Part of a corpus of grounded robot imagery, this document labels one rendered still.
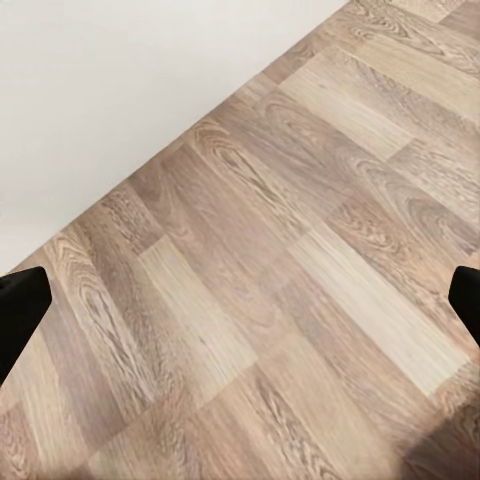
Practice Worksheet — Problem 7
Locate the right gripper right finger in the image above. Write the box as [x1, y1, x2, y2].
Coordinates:
[448, 265, 480, 346]

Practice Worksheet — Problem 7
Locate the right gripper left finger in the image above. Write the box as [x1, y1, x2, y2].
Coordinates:
[0, 266, 52, 387]

